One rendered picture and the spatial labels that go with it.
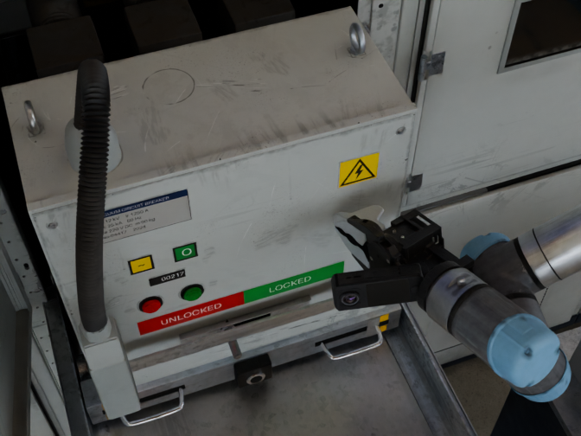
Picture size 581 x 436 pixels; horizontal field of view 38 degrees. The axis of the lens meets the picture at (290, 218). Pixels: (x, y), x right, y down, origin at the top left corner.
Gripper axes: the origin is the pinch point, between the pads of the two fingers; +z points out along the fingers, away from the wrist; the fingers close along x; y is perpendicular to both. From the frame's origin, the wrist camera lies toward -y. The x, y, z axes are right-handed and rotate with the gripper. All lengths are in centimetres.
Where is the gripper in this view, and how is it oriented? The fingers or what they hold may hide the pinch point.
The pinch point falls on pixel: (335, 222)
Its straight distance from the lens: 118.0
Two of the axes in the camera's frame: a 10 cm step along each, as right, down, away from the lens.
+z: -5.6, -4.6, 6.9
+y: 8.2, -4.5, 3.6
